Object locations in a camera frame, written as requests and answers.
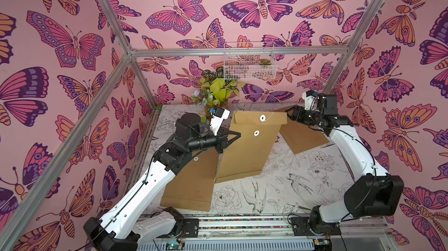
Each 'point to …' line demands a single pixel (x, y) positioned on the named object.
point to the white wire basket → (246, 60)
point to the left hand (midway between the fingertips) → (240, 134)
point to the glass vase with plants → (214, 90)
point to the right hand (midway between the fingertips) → (292, 111)
